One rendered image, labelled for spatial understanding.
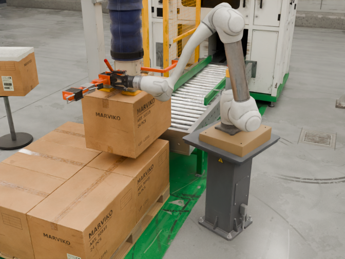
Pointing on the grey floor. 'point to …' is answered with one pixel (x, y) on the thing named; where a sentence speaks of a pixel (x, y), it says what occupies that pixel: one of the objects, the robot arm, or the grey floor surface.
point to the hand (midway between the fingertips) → (107, 78)
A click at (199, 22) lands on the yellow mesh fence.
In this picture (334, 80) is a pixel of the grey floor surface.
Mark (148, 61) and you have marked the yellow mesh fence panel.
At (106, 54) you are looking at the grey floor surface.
